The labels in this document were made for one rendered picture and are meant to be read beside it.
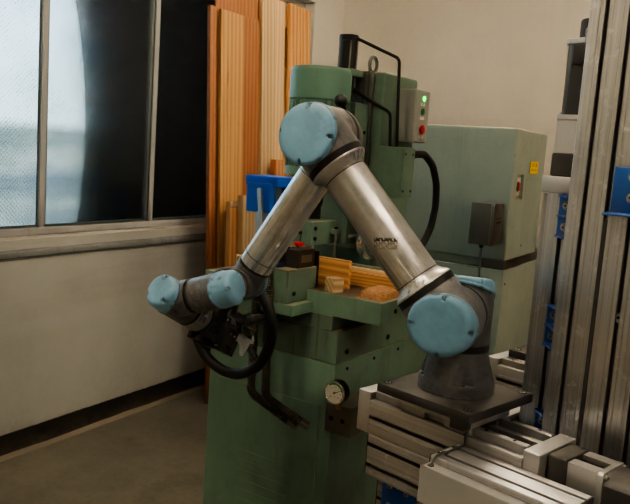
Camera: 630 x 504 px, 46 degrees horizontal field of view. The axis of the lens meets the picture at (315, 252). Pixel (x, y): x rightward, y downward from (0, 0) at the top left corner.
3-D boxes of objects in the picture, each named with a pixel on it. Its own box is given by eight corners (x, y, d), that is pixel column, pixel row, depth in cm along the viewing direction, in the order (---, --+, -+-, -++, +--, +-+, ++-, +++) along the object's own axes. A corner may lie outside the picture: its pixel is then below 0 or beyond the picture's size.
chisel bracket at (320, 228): (289, 248, 215) (291, 219, 214) (316, 245, 227) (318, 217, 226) (310, 251, 211) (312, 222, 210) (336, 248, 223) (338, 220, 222)
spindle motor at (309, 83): (272, 174, 212) (279, 64, 208) (306, 175, 227) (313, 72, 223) (323, 179, 202) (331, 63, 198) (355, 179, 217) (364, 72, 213)
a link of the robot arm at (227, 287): (250, 263, 157) (206, 273, 161) (223, 270, 146) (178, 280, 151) (258, 299, 157) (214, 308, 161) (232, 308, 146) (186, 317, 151)
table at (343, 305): (181, 292, 212) (182, 272, 211) (247, 281, 237) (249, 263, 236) (362, 333, 179) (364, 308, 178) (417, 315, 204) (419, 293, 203)
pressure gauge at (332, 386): (322, 408, 191) (324, 378, 190) (330, 405, 194) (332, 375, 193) (342, 414, 187) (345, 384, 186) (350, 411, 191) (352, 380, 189)
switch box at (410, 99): (394, 140, 229) (399, 88, 227) (409, 142, 238) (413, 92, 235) (412, 141, 226) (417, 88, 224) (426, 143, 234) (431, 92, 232)
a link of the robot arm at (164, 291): (174, 303, 148) (140, 310, 151) (205, 322, 157) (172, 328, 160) (178, 268, 152) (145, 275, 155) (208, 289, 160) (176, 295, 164)
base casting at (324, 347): (210, 333, 220) (211, 303, 218) (316, 307, 267) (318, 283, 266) (336, 366, 195) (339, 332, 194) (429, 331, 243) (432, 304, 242)
